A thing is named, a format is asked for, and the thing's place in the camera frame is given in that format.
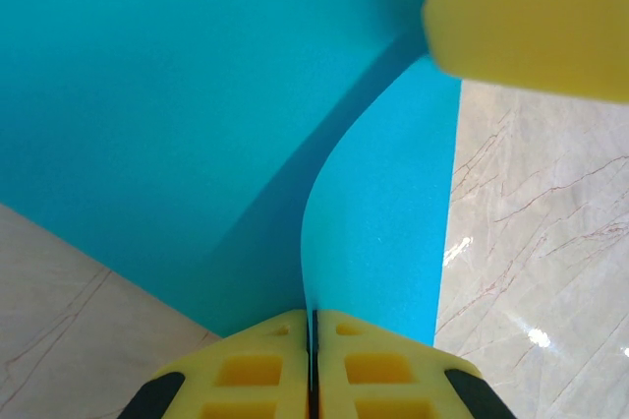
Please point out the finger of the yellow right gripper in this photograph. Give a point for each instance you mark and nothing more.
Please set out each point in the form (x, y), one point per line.
(531, 20)

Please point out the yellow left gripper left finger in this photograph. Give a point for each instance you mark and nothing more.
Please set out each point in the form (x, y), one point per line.
(250, 375)

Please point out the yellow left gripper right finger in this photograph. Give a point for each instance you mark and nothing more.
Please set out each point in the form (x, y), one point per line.
(378, 375)

